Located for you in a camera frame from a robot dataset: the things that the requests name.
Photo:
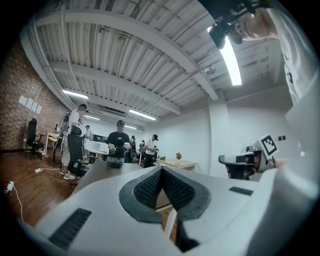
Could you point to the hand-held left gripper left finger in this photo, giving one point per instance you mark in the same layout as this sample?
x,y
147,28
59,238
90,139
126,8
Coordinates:
x,y
107,212

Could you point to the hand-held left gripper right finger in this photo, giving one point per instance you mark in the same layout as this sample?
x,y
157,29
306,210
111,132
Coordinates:
x,y
237,212

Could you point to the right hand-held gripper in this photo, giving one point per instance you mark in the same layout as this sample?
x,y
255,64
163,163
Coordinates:
x,y
262,152

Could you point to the grey desk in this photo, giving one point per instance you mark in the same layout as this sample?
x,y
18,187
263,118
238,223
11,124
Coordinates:
x,y
100,172

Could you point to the black object on desk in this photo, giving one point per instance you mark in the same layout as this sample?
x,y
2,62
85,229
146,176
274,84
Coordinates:
x,y
115,164

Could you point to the light wooden table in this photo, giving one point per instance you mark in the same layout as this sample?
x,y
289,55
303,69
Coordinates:
x,y
180,164

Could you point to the small potted plant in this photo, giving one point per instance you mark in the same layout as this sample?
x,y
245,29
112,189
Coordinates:
x,y
178,157

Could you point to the black monitor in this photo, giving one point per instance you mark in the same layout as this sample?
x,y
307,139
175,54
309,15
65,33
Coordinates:
x,y
100,138

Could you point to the white power strip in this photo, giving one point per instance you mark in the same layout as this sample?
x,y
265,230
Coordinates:
x,y
38,170

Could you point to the ceiling-mounted fixture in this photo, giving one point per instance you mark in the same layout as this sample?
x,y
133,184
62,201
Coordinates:
x,y
210,70

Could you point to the white desk with yellow panel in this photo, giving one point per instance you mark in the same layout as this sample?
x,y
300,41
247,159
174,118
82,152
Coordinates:
x,y
51,137

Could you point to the long ceiling tube light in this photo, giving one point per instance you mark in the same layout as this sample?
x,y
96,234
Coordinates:
x,y
231,62

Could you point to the white power adapter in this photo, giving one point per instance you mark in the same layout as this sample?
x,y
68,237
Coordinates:
x,y
10,186

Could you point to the ceiling air conditioner unit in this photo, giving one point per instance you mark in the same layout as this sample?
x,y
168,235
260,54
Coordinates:
x,y
113,111

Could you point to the black high-back office chair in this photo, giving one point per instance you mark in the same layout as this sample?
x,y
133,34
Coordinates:
x,y
32,135

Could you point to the white paper sheet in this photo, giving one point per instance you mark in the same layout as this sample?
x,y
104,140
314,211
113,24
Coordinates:
x,y
38,109
28,103
22,100
33,106

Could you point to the person's head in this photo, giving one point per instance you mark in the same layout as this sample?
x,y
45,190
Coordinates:
x,y
257,25

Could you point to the black wall switch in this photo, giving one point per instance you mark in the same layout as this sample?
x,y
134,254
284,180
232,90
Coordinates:
x,y
281,137

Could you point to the black head-mounted camera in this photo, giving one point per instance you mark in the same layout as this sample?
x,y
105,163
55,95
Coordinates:
x,y
225,22

